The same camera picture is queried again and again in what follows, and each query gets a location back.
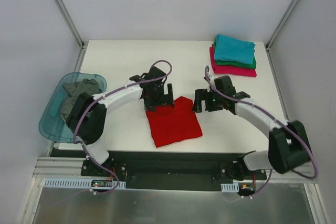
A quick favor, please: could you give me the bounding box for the red t shirt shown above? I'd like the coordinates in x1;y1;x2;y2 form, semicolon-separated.
145;97;203;148

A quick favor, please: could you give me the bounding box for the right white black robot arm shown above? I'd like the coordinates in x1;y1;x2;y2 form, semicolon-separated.
192;76;312;180

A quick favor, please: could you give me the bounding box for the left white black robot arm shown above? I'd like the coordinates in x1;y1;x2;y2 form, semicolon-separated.
66;66;174;176

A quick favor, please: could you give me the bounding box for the pink folded t shirt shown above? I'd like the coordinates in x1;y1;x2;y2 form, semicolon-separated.
209;47;257;78

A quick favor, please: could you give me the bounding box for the green folded t shirt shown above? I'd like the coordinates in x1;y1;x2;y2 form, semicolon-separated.
213;43;257;69

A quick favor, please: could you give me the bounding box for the teal folded t shirt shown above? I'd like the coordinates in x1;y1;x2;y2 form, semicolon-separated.
214;34;255;65

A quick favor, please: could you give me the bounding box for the grey crumpled t shirt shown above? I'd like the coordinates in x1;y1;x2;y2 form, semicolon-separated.
60;78;102;122

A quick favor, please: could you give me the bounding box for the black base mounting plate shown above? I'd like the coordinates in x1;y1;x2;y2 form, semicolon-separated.
80;150;267;190

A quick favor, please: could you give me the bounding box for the blue plastic bin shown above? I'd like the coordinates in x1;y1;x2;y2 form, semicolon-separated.
39;72;107;143

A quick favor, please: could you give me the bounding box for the right white cable duct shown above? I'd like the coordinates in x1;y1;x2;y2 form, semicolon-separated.
220;182;239;193

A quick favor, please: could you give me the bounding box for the white cable duct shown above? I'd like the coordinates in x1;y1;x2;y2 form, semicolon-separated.
44;178;126;190
220;182;239;193

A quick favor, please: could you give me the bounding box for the left aluminium frame post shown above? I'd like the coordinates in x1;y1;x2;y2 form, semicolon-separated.
54;0;85;49

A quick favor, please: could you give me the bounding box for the aluminium frame post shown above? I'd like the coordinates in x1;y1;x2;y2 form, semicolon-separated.
54;0;85;49
265;0;300;51

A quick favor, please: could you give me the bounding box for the left white cable duct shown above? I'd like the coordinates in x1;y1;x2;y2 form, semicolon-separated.
44;178;126;190

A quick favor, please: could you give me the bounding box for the right aluminium frame post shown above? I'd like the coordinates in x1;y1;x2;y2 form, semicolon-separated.
265;0;300;51

